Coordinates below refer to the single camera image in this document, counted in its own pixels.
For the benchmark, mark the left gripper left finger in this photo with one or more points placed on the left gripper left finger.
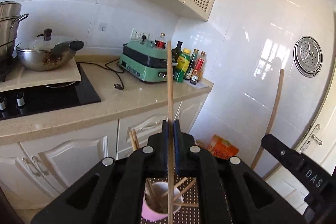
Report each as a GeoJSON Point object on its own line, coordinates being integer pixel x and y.
{"type": "Point", "coordinates": [113, 190]}

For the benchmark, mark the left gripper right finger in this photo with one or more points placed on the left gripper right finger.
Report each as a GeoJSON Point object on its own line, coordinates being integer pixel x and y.
{"type": "Point", "coordinates": [228, 190]}

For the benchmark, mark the wooden chopstick in cup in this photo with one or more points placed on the wooden chopstick in cup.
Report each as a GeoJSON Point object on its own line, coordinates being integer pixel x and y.
{"type": "Point", "coordinates": [186, 189]}
{"type": "Point", "coordinates": [134, 140]}
{"type": "Point", "coordinates": [175, 186]}

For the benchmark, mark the pink cup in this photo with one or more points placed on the pink cup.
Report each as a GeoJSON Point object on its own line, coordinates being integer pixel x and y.
{"type": "Point", "coordinates": [151, 212]}

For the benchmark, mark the orange rice bag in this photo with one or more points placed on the orange rice bag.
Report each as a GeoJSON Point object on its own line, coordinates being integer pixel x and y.
{"type": "Point", "coordinates": [221, 148]}

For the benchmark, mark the brown dotted table mat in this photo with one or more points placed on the brown dotted table mat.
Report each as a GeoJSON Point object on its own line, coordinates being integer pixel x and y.
{"type": "Point", "coordinates": [186, 208]}

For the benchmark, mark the red sauce bottle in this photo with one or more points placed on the red sauce bottle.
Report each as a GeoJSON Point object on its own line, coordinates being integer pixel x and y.
{"type": "Point", "coordinates": [198, 69]}

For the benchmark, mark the dark soy sauce bottle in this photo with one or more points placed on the dark soy sauce bottle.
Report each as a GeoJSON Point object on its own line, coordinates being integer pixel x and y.
{"type": "Point", "coordinates": [193, 60]}

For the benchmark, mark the black induction cooktop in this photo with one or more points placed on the black induction cooktop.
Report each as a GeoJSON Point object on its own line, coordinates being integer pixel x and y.
{"type": "Point", "coordinates": [40, 99]}

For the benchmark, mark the green electric grill appliance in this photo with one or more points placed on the green electric grill appliance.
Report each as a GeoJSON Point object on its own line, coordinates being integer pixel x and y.
{"type": "Point", "coordinates": [145, 61]}

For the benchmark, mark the yellow green bottle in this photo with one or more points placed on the yellow green bottle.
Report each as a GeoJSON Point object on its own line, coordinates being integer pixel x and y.
{"type": "Point", "coordinates": [183, 62]}

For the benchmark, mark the beige cutting board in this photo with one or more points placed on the beige cutting board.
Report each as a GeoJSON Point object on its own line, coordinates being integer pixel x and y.
{"type": "Point", "coordinates": [21, 77]}

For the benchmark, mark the round steel steamer plate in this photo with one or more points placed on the round steel steamer plate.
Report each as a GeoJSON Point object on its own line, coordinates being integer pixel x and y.
{"type": "Point", "coordinates": [307, 55]}

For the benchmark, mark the dark olive oil bottle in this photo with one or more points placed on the dark olive oil bottle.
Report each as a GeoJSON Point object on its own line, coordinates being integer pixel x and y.
{"type": "Point", "coordinates": [176, 51]}

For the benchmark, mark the steel wok with lid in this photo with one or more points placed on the steel wok with lid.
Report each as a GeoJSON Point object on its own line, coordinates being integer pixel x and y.
{"type": "Point", "coordinates": [47, 51]}

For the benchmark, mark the stainless steel stock pot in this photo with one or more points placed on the stainless steel stock pot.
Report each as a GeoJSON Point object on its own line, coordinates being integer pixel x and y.
{"type": "Point", "coordinates": [10, 20]}

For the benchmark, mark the silver door handle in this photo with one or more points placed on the silver door handle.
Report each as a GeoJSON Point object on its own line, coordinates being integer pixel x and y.
{"type": "Point", "coordinates": [312, 138]}

